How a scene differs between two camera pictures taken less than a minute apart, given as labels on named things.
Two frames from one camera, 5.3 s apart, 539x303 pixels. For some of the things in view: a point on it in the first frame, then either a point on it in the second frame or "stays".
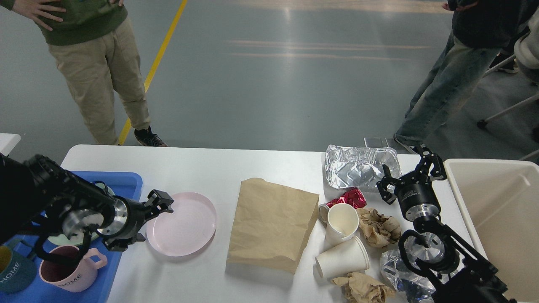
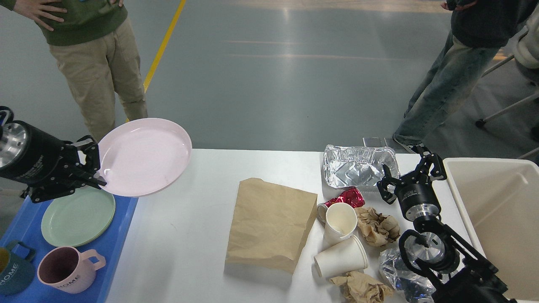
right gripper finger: x=428 y=158 stays
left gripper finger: x=159 y=201 -> x=89 y=146
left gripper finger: x=137 y=237 -> x=63 y=186
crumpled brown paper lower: x=357 y=288 stays
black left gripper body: x=130 y=216 -> x=48 y=166
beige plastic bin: x=499 y=199 stays
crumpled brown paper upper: x=379 y=230 stays
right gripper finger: x=382 y=186 stays
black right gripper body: x=416 y=195 stays
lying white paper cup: x=351 y=256 stays
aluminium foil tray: x=355 y=167 stays
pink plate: x=187 y=229 -> x=142 y=156
